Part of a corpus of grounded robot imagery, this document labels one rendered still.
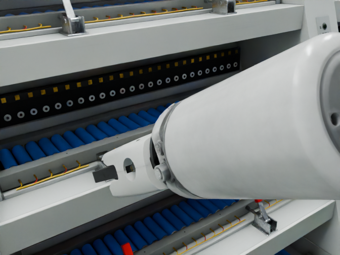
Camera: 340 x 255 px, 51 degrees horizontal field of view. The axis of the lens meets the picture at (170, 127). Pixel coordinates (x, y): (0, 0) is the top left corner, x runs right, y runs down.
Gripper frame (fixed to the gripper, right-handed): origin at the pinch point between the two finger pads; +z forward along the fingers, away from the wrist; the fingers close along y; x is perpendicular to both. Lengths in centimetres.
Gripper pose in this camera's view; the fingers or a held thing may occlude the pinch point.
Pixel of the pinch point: (127, 164)
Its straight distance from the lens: 45.0
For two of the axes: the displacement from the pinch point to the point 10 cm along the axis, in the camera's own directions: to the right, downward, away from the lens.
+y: 8.3, -2.6, 4.9
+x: -3.1, -9.5, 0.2
